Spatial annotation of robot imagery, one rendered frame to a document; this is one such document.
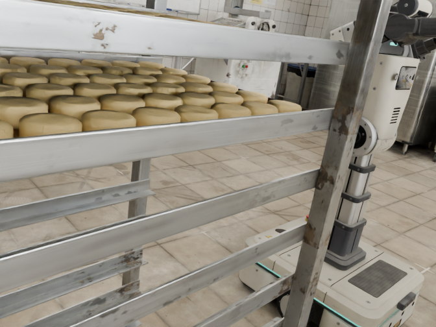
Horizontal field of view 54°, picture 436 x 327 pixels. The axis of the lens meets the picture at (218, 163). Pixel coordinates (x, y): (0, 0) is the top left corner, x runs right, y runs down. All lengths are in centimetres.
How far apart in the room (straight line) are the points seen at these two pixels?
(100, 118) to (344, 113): 34
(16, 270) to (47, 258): 2
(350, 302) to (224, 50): 141
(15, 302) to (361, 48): 76
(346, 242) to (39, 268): 159
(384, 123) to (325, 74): 389
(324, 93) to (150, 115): 515
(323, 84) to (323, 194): 493
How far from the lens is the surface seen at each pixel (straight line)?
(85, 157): 35
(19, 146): 32
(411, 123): 501
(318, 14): 684
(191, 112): 47
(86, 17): 33
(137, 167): 96
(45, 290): 96
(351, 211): 182
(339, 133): 62
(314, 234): 67
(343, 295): 174
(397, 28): 146
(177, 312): 186
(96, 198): 91
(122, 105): 48
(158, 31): 36
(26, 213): 85
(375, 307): 173
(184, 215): 45
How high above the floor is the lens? 117
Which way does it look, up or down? 19 degrees down
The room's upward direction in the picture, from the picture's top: 9 degrees clockwise
